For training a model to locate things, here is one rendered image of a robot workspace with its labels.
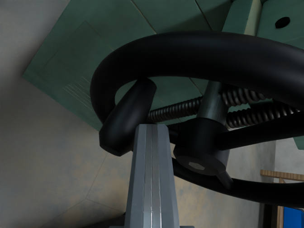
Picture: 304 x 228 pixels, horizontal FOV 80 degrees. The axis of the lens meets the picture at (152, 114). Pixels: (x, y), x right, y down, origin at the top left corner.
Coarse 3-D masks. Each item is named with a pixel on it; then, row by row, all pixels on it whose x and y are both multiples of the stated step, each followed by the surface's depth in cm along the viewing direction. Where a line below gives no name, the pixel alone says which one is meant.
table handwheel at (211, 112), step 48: (144, 48) 12; (192, 48) 10; (240, 48) 9; (288, 48) 9; (96, 96) 19; (288, 96) 9; (192, 144) 19; (240, 144) 16; (240, 192) 27; (288, 192) 22
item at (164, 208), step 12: (156, 132) 10; (168, 132) 10; (156, 144) 9; (168, 144) 9; (156, 156) 8; (168, 156) 8; (156, 168) 8; (168, 168) 8; (156, 180) 7; (168, 180) 7; (156, 192) 7; (168, 192) 7; (156, 204) 6; (168, 204) 6; (156, 216) 6; (168, 216) 6
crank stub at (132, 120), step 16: (144, 80) 13; (128, 96) 12; (144, 96) 12; (112, 112) 12; (128, 112) 11; (144, 112) 12; (112, 128) 11; (128, 128) 11; (112, 144) 11; (128, 144) 11
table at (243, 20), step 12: (240, 0) 22; (252, 0) 21; (264, 0) 22; (228, 12) 23; (240, 12) 21; (252, 12) 20; (228, 24) 21; (240, 24) 19; (252, 24) 19; (300, 144) 41
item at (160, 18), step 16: (144, 0) 28; (160, 0) 27; (176, 0) 27; (192, 0) 26; (144, 16) 31; (160, 16) 30; (176, 16) 28; (192, 16) 27; (160, 32) 32; (192, 80) 39; (208, 80) 37
